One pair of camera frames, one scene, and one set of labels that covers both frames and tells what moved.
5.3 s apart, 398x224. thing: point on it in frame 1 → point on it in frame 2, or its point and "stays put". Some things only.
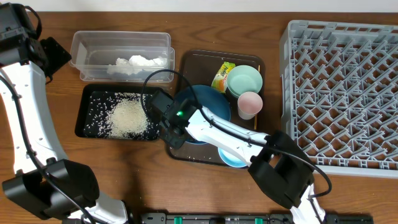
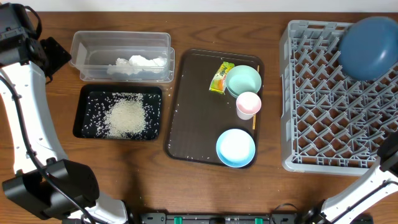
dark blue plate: (209, 98) → (368, 48)
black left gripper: (55, 53) stays put
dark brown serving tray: (201, 68) stays put
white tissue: (135, 65) stays put
